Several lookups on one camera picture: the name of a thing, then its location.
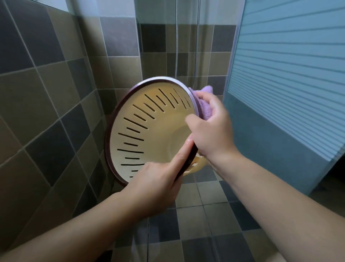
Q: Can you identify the cream slotted colander basket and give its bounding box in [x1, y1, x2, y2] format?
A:
[105, 77, 208, 188]

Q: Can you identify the person's left forearm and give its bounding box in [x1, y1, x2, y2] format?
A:
[0, 189, 147, 262]

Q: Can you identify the purple cleaning cloth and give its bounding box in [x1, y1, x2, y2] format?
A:
[188, 86, 215, 121]

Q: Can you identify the frosted glass shower door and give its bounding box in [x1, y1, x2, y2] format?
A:
[223, 0, 345, 195]

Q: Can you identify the person's right forearm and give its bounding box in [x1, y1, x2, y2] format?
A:
[206, 150, 345, 262]

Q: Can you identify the person's right hand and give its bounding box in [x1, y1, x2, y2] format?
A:
[186, 91, 239, 163]

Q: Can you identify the clear glass shower partition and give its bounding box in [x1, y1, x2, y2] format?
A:
[134, 0, 246, 95]

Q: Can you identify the person's left hand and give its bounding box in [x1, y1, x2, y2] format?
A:
[120, 135, 195, 218]

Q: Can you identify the silver shower hose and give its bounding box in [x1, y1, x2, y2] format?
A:
[174, 0, 179, 79]

